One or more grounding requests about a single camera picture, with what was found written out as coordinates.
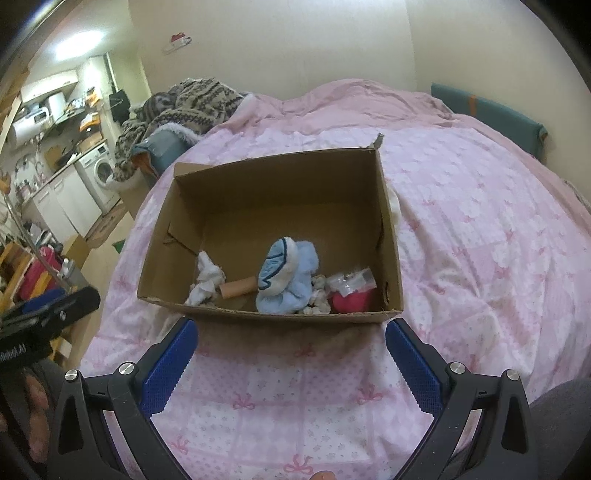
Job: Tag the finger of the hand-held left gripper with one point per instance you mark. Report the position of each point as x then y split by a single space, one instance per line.
44 302
76 307

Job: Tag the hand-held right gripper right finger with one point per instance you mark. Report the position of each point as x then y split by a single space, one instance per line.
415 369

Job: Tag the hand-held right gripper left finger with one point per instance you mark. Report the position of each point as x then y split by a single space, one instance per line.
168 369

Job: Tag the pink plush toy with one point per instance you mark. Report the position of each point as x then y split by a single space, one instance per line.
353 303

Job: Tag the white cloth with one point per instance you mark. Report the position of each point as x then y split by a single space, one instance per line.
205 281

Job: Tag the cardboard tube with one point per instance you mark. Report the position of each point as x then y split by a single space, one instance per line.
238 288

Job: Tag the clear plastic packet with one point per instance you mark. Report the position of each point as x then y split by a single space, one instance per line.
348 281

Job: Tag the light blue fluffy scrunchie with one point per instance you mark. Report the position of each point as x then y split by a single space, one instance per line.
300 281

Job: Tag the blue fish plush toy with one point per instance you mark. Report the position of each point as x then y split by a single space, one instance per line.
277 272

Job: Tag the brown cardboard box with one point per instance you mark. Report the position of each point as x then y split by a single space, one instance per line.
277 203

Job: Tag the person's left hand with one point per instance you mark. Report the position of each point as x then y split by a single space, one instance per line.
37 415

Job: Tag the red suitcase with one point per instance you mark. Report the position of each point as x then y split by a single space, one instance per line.
39 272

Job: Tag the wooden rack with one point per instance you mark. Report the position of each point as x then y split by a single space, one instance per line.
14 272

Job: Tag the white kitchen cabinet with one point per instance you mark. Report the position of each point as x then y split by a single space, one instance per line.
64 203

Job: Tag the white ruffled scrunchie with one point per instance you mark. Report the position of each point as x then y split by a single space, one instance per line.
318 297

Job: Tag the white washing machine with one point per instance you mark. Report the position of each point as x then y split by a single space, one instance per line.
101 170

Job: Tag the pink floral bedspread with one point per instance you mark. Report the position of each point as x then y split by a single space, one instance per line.
461 230

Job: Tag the person's grey clothing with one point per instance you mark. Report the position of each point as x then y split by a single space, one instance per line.
563 434

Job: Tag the white plush item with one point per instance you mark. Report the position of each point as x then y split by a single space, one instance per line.
393 203

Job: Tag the teal cushion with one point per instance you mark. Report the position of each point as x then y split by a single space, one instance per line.
161 147

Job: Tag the black hanging bag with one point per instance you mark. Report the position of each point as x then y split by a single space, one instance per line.
119 104

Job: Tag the patterned knit blanket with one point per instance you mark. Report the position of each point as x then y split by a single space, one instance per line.
184 110

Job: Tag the teal headboard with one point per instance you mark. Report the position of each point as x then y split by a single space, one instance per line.
485 110

